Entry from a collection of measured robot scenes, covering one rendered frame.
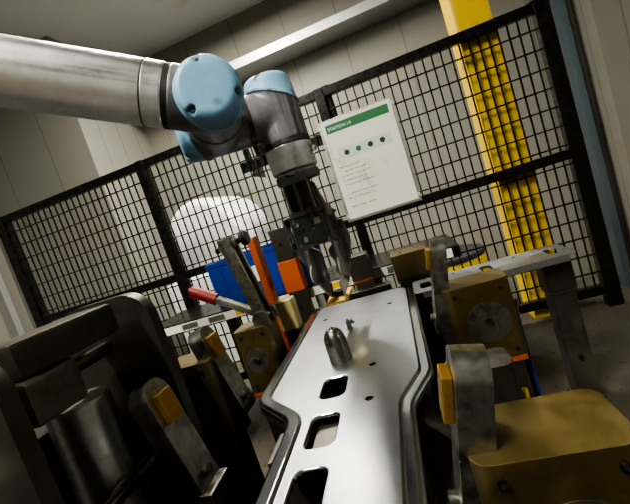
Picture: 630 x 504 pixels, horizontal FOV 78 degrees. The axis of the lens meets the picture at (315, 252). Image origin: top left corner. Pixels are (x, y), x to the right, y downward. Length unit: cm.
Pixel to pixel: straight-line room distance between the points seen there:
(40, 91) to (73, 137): 264
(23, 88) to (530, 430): 54
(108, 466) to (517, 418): 36
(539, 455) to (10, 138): 347
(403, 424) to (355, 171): 89
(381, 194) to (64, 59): 88
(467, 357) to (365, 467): 15
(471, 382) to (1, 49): 52
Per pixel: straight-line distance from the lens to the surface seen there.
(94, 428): 46
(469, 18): 132
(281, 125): 61
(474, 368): 25
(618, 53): 323
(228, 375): 56
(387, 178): 119
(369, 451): 38
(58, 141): 325
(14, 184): 353
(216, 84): 47
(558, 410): 30
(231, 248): 69
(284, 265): 98
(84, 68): 51
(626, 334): 121
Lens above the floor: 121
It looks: 6 degrees down
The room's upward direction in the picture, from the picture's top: 18 degrees counter-clockwise
